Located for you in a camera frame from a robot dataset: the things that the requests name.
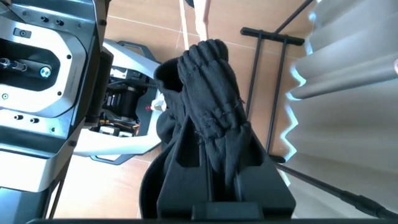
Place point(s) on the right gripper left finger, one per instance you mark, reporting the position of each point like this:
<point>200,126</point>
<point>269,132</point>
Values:
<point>180,186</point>

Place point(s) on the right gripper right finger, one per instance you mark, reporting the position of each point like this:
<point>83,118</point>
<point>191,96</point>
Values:
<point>267,189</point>

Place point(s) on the black garment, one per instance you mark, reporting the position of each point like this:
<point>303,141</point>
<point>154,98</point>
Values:
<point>208,93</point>

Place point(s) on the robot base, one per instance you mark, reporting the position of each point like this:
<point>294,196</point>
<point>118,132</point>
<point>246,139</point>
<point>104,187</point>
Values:
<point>31,77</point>

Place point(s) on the black clothes rack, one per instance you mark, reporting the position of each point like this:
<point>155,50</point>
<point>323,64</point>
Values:
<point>270,35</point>

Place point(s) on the beige curtain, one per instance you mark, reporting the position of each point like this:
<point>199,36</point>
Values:
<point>342,109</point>

